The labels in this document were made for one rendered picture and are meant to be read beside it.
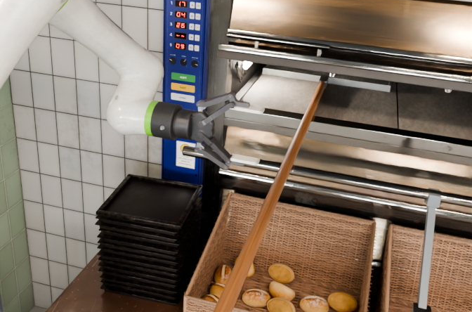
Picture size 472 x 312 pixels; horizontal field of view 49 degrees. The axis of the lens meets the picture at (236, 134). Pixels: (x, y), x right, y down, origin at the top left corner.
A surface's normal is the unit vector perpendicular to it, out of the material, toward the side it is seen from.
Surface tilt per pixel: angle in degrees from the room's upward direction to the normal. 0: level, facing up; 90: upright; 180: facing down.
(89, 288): 0
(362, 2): 70
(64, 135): 90
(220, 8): 90
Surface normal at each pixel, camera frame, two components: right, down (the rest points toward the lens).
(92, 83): -0.26, 0.37
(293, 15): -0.22, 0.03
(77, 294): 0.07, -0.92
